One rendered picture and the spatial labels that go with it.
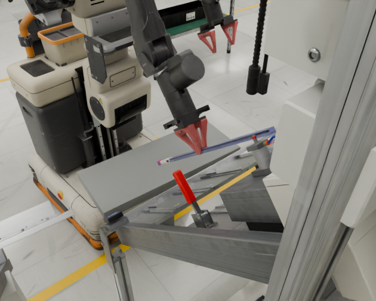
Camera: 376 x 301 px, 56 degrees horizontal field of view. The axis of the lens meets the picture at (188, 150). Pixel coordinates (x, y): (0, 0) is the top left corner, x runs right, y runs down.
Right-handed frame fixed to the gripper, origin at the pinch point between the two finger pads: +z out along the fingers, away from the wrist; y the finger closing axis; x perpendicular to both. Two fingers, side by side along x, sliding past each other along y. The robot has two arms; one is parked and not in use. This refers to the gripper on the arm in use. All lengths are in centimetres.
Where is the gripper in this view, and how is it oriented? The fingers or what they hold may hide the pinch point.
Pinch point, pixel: (201, 150)
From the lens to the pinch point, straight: 83.0
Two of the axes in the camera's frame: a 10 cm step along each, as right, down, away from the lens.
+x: -4.6, 1.4, 8.8
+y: 7.9, -3.9, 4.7
